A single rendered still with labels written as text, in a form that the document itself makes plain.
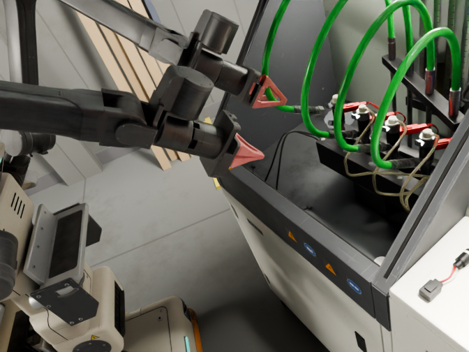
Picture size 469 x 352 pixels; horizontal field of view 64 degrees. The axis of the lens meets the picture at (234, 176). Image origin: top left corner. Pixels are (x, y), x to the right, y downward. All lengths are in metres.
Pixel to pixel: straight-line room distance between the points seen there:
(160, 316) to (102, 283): 0.55
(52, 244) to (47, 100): 0.59
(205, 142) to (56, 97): 0.22
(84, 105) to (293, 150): 0.84
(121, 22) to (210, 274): 1.51
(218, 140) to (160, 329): 1.21
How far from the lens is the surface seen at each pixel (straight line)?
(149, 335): 1.72
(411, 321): 0.79
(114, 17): 0.86
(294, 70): 1.27
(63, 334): 1.17
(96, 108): 0.54
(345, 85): 0.70
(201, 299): 2.03
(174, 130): 0.58
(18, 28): 1.06
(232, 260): 2.09
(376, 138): 0.68
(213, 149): 0.61
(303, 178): 1.16
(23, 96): 0.55
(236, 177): 1.05
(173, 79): 0.54
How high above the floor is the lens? 1.64
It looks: 41 degrees down
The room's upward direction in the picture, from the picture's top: 24 degrees counter-clockwise
